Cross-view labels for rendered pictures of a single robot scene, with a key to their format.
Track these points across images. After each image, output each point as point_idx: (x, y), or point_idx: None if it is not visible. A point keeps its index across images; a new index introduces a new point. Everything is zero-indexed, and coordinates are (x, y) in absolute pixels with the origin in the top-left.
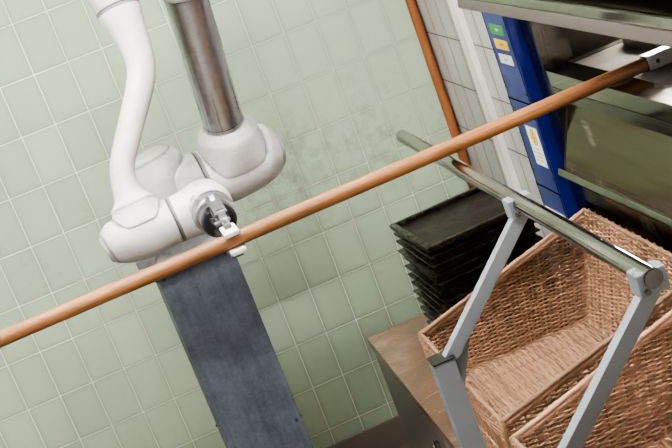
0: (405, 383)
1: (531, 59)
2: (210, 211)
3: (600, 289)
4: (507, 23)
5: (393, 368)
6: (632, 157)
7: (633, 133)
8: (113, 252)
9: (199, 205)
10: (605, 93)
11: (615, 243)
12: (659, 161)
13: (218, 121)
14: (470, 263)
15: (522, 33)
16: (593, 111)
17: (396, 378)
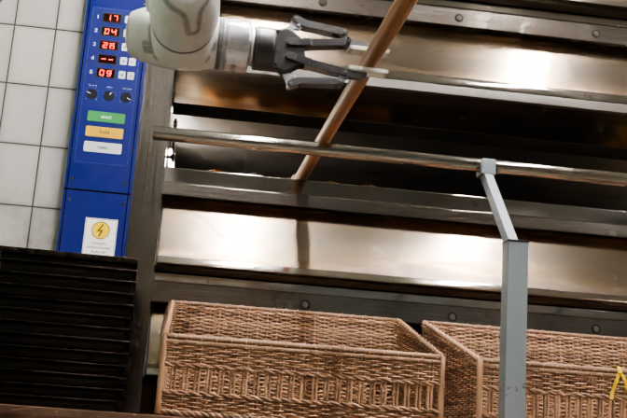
0: (97, 411)
1: (139, 155)
2: (284, 33)
3: (201, 373)
4: (140, 113)
5: (35, 406)
6: (299, 242)
7: (299, 224)
8: None
9: (251, 22)
10: (292, 184)
11: (242, 323)
12: (346, 242)
13: None
14: (128, 303)
15: (139, 130)
16: (220, 210)
17: (47, 417)
